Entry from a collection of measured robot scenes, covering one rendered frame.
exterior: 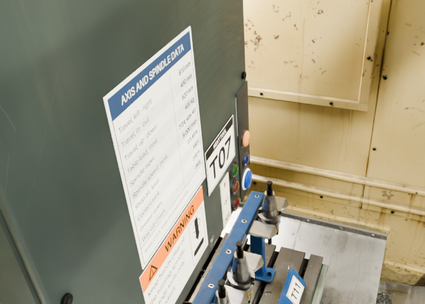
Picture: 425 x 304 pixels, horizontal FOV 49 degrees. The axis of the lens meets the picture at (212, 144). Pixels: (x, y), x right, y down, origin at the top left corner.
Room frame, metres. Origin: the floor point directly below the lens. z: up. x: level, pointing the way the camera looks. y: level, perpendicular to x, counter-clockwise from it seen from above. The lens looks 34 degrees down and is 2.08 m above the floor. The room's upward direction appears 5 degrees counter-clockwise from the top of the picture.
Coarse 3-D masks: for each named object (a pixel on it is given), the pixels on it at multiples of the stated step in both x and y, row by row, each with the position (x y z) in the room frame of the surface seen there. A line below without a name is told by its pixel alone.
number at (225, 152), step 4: (228, 136) 0.54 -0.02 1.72; (224, 140) 0.53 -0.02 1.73; (228, 140) 0.54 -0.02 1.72; (232, 140) 0.56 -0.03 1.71; (224, 144) 0.53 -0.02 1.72; (228, 144) 0.54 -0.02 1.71; (232, 144) 0.55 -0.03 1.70; (220, 148) 0.52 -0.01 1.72; (224, 148) 0.53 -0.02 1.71; (228, 148) 0.54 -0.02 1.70; (232, 148) 0.55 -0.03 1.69; (220, 152) 0.52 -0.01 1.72; (224, 152) 0.53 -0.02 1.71; (228, 152) 0.54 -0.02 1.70; (232, 152) 0.55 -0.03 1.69; (220, 156) 0.51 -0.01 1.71; (224, 156) 0.53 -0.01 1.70; (228, 156) 0.54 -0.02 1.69; (220, 160) 0.51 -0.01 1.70; (224, 160) 0.53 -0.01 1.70; (228, 160) 0.54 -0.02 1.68; (220, 164) 0.51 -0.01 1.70; (224, 164) 0.52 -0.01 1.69; (220, 168) 0.51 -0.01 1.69; (220, 172) 0.51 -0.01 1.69
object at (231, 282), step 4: (228, 272) 0.73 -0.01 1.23; (252, 272) 0.72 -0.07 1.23; (228, 276) 0.72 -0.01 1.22; (252, 276) 0.71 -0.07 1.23; (228, 280) 0.71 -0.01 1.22; (232, 280) 0.70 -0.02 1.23; (248, 280) 0.70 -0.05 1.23; (252, 280) 0.71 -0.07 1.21; (228, 284) 0.71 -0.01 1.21; (232, 284) 0.69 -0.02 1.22; (236, 284) 0.69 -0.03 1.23; (240, 284) 0.69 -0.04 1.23; (244, 284) 0.69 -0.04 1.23; (248, 284) 0.69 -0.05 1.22; (240, 288) 0.69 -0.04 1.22; (244, 288) 0.69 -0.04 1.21; (248, 288) 0.69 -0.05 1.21
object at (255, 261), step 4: (248, 252) 0.79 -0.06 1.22; (248, 256) 0.78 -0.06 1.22; (252, 256) 0.78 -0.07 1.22; (256, 256) 0.78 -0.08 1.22; (260, 256) 0.78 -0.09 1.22; (248, 260) 0.77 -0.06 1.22; (252, 260) 0.76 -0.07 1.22; (256, 260) 0.76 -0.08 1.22; (260, 260) 0.76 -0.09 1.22; (232, 264) 0.76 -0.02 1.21; (252, 264) 0.75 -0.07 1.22; (256, 264) 0.75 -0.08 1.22; (260, 264) 0.75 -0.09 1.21; (252, 268) 0.74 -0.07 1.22; (256, 268) 0.74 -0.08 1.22; (260, 268) 0.74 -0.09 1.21
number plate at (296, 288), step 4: (292, 280) 0.91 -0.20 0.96; (296, 280) 0.91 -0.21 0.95; (292, 284) 0.89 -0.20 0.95; (296, 284) 0.90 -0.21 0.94; (300, 284) 0.91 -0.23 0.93; (288, 288) 0.88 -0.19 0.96; (292, 288) 0.88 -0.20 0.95; (296, 288) 0.89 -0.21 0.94; (300, 288) 0.90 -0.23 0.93; (288, 292) 0.87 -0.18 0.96; (292, 292) 0.87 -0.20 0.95; (296, 292) 0.88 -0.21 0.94; (300, 292) 0.89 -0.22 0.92; (288, 296) 0.85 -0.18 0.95; (292, 296) 0.86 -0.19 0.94; (296, 296) 0.87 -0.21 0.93; (300, 296) 0.87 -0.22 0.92; (292, 300) 0.85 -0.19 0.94; (296, 300) 0.86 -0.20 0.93
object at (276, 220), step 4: (260, 208) 0.93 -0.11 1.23; (260, 212) 0.93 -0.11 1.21; (280, 212) 0.92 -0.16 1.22; (260, 216) 0.90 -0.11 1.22; (276, 216) 0.90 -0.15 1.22; (280, 216) 0.90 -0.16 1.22; (260, 220) 0.90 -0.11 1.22; (264, 220) 0.89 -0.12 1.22; (268, 220) 0.89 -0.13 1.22; (272, 220) 0.89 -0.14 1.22; (276, 220) 0.89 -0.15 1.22; (276, 224) 0.89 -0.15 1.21
